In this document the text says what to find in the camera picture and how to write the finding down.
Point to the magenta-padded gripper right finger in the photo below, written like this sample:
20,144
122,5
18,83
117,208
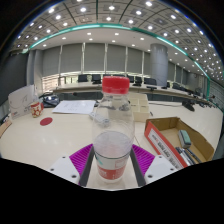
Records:
144,158

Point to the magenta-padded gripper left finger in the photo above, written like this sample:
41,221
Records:
80,158

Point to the clear red-capped water bottle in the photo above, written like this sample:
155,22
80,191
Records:
113,133

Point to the open red-sided cardboard box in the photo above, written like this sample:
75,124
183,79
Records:
163,146

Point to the grey whiteboard eraser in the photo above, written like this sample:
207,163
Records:
184,138

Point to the flat round red coaster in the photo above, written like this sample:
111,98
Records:
46,121

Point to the white printed paper sheet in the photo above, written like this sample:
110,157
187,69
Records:
74,106

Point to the red and cream mug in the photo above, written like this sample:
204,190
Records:
36,109

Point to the small black table device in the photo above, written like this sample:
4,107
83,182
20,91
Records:
188,106

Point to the row of black office chairs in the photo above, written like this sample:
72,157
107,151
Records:
96,78

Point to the large white cardboard box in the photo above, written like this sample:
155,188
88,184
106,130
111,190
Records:
20,101

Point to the green ceiling light strip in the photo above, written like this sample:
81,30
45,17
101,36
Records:
90,26

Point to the group of ceiling spot lights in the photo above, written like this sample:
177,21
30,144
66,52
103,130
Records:
111,17

